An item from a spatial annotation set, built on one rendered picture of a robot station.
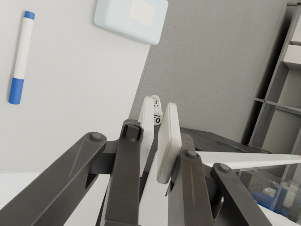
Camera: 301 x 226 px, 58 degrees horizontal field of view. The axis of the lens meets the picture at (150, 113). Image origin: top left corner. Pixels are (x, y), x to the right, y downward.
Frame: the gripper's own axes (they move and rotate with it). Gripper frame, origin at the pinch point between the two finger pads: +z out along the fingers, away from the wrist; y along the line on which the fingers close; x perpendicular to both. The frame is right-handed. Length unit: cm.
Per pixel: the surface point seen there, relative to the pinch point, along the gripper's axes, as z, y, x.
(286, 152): 296, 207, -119
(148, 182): 39, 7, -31
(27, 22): 23.4, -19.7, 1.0
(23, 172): 20.5, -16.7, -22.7
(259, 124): 289, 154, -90
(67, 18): 29.8, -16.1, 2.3
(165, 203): 33.8, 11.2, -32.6
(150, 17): 38.5, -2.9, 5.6
